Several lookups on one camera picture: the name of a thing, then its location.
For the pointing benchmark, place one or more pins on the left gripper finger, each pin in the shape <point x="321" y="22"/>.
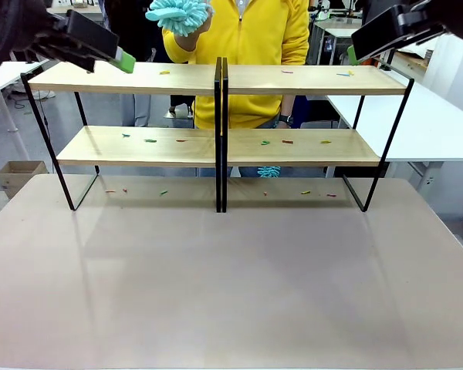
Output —
<point x="92" y="36"/>
<point x="65" y="48"/>

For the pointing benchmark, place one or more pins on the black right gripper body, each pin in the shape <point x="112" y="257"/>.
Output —
<point x="461" y="17"/>

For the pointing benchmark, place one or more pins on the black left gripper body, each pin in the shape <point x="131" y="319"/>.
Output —
<point x="34" y="23"/>

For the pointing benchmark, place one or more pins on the teal microfiber duster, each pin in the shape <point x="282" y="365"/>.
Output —
<point x="177" y="15"/>
<point x="269" y="172"/>

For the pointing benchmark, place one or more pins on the person's left forearm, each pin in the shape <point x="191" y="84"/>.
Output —
<point x="287" y="106"/>

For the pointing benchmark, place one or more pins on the person's right forearm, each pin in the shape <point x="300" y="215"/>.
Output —
<point x="181" y="48"/>

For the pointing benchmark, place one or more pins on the background white desk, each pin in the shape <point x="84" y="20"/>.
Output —
<point x="81" y="9"/>

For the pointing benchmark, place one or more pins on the background person black clothes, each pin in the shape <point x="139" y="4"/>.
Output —
<point x="127" y="27"/>

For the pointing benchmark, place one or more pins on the light wooden desk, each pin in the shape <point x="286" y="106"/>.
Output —
<point x="413" y="61"/>

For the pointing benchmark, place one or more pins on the background grey desk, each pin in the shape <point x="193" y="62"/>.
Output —
<point x="339" y="31"/>

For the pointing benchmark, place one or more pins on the white side table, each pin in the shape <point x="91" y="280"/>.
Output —
<point x="4" y="79"/>

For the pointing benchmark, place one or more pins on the background person grey trousers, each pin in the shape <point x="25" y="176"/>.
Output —
<point x="142" y="109"/>

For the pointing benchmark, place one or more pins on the large white table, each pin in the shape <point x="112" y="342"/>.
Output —
<point x="428" y="123"/>

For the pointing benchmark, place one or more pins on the person torso yellow hoodie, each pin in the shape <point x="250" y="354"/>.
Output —
<point x="254" y="38"/>

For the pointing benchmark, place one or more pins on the dark wristwatch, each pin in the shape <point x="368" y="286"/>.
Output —
<point x="285" y="119"/>

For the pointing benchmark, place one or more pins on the open cardboard box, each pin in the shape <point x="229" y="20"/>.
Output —
<point x="21" y="175"/>

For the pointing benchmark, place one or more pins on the person's blue jeans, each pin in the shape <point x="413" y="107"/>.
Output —
<point x="245" y="172"/>

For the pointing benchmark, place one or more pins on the wood shelf black metal frame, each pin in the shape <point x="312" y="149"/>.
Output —
<point x="312" y="79"/>
<point x="119" y="79"/>

